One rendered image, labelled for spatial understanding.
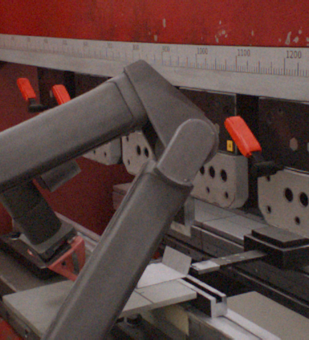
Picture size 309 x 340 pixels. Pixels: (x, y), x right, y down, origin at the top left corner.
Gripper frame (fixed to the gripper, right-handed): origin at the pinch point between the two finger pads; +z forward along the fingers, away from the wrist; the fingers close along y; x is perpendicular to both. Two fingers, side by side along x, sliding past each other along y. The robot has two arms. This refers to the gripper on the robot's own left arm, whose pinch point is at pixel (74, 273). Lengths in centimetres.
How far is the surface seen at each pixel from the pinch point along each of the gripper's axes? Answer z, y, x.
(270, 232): 19.3, -0.9, -33.9
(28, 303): -0.8, 1.0, 8.4
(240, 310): 169, 179, -83
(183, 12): -28.8, -13.0, -32.7
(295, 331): 172, 147, -89
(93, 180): 26, 83, -32
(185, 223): 2.4, -6.8, -18.4
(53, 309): 0.3, -3.9, 6.3
